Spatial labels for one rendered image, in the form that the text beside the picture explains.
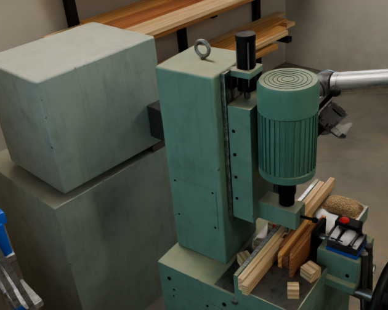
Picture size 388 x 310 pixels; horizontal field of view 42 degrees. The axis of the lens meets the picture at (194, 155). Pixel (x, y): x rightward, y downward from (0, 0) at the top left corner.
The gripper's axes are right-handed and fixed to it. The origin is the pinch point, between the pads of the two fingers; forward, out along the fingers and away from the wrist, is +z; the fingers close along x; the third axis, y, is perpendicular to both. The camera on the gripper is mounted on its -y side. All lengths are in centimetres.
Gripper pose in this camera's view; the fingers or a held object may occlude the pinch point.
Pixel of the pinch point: (326, 121)
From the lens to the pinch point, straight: 162.9
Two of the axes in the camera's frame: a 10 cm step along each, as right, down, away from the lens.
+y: 6.9, -7.1, -1.3
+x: 7.0, 7.0, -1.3
